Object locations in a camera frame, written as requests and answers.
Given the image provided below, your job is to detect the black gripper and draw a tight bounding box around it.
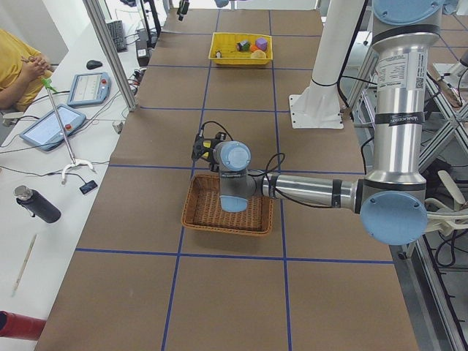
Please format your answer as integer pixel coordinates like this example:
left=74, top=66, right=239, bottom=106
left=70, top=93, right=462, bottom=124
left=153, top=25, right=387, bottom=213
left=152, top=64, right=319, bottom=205
left=191, top=131, right=227, bottom=172

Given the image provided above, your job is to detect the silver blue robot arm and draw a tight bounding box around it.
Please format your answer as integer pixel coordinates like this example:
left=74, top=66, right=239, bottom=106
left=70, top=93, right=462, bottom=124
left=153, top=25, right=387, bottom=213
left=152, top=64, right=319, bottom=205
left=192, top=1, right=452, bottom=245

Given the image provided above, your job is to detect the brown wicker basket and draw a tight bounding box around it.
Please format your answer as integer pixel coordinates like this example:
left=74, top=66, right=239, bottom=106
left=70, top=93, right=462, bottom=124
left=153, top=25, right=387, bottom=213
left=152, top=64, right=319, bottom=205
left=181, top=174, right=273, bottom=237

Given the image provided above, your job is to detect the yellow woven basket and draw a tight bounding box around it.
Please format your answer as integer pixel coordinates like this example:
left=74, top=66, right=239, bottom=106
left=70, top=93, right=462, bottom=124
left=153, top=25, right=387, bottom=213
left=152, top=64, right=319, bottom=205
left=208, top=32, right=273, bottom=66

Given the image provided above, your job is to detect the toy croissant bread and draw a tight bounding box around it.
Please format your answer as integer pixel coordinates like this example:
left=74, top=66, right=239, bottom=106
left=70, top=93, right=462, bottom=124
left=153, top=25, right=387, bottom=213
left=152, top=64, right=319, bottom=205
left=250, top=50, right=267, bottom=60

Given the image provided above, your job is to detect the small labelled jar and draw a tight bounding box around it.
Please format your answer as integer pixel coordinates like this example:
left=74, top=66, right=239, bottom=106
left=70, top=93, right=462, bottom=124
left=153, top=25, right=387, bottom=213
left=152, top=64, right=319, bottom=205
left=236, top=40, right=251, bottom=52

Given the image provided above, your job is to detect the purple foam block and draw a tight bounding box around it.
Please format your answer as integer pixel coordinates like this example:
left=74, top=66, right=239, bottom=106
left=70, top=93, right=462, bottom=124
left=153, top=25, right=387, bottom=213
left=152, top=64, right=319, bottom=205
left=255, top=37, right=268, bottom=52

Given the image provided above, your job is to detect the small black device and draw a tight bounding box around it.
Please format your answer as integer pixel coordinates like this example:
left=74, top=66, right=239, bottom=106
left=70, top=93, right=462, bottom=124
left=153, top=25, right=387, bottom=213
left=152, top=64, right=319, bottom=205
left=80, top=180, right=98, bottom=195

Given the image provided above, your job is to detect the blue teach pendant far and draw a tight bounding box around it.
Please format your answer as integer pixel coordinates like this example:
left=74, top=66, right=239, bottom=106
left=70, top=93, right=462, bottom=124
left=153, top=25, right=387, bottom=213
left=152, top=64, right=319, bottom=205
left=67, top=72, right=111, bottom=107

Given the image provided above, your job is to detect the blue teach pendant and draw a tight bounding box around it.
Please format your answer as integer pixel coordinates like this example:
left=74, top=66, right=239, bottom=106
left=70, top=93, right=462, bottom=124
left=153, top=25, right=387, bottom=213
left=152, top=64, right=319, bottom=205
left=67, top=72, right=111, bottom=107
left=20, top=104, right=86, bottom=151

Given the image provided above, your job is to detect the black computer mouse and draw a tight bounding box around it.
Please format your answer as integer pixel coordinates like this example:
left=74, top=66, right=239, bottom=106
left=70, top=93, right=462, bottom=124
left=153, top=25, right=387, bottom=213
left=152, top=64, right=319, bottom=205
left=86, top=60, right=103, bottom=70

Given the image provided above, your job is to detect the black keyboard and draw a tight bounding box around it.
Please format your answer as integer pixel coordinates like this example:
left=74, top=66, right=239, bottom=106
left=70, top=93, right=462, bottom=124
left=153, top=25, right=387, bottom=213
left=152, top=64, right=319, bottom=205
left=106, top=20, right=127, bottom=52

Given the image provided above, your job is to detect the blue teach pendant near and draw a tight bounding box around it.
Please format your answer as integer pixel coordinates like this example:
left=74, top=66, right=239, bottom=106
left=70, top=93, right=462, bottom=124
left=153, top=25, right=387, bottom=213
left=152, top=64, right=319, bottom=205
left=20, top=104, right=86, bottom=151

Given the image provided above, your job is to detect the reacher grabber stick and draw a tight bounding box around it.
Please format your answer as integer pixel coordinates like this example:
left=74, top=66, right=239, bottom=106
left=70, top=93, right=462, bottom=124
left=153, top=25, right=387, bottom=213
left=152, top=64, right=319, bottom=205
left=41, top=78, right=95, bottom=185

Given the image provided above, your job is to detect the black water bottle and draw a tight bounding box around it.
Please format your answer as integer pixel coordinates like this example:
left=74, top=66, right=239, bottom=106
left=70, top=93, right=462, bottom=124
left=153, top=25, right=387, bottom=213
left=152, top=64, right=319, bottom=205
left=14, top=185, right=61, bottom=224

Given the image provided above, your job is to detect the person in yellow shirt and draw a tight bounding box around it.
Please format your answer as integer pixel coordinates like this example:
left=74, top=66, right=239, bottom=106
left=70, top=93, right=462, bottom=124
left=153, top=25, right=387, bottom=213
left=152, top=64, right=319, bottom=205
left=1, top=29, right=54, bottom=112

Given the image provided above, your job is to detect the wooden stick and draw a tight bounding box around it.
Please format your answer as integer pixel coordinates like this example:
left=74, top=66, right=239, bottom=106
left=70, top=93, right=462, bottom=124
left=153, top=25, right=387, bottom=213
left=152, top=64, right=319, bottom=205
left=11, top=233, right=37, bottom=297

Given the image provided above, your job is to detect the red fire extinguisher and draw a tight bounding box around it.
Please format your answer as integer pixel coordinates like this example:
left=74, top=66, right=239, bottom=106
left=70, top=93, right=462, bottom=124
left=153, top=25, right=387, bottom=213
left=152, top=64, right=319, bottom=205
left=1, top=311, right=46, bottom=341

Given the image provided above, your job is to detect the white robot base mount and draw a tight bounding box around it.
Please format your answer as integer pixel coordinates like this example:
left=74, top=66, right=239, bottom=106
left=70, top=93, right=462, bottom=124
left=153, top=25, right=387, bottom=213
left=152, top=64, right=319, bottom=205
left=289, top=0, right=366, bottom=129

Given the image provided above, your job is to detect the aluminium frame post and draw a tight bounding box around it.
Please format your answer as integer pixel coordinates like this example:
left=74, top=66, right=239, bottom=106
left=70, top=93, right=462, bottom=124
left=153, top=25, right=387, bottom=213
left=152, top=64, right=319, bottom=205
left=83, top=0, right=137, bottom=112

